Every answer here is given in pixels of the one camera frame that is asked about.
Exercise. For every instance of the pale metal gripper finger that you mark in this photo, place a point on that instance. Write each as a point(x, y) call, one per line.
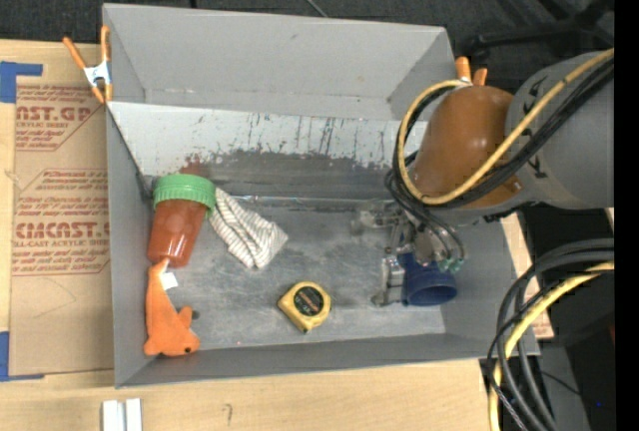
point(374, 219)
point(393, 279)

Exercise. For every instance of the blue cup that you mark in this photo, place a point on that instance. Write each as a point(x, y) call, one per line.
point(429, 287)

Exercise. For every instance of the yellow tape measure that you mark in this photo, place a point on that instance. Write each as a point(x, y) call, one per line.
point(305, 305)

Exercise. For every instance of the grey metal bin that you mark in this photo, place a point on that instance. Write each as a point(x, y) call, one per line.
point(279, 264)

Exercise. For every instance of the white striped cloth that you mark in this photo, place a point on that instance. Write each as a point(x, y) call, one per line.
point(244, 229)

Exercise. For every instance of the orange jar with green lid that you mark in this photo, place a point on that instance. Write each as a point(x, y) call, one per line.
point(175, 229)

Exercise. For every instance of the orange toy fish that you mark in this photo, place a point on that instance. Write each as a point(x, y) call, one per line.
point(162, 319)

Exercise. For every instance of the brown cardboard board red print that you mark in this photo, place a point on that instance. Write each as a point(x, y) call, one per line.
point(55, 299)

